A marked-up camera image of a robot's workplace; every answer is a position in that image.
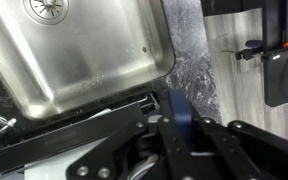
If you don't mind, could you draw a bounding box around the black equipment table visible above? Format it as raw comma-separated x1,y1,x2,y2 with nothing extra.
201,0,288,107

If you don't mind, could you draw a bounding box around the black dish drying rack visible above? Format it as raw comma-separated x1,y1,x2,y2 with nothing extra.
0,93,159,177

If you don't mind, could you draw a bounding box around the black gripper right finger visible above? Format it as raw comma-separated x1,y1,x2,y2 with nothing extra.
197,118,288,180

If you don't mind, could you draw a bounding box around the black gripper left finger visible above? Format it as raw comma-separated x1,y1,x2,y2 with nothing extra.
67,104,161,180

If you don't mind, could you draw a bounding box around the stainless steel sink basin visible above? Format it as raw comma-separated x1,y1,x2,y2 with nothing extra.
0,0,175,120

